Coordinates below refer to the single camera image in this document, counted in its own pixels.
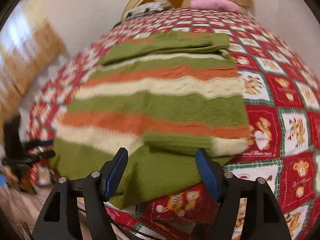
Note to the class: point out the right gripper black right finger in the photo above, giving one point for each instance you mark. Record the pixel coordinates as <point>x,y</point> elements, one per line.
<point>263,217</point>

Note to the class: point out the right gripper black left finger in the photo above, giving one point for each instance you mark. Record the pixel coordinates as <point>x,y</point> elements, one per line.
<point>59,217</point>

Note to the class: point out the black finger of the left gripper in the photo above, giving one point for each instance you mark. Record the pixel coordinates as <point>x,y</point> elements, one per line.
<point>29,145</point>
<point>41,155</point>

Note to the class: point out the green orange cream striped sweater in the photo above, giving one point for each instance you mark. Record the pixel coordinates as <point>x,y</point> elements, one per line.
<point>161,97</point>

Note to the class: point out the beige side window curtain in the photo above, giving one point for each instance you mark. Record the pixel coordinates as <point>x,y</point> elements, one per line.
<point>29,44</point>

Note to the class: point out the red teddy bear patchwork bedspread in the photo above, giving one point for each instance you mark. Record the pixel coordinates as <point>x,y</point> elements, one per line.
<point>281,97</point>

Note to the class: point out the white car print pillow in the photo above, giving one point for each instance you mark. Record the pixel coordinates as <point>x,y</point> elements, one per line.
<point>146,9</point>

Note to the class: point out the pink pillow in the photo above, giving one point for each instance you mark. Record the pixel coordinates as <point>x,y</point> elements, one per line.
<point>218,5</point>

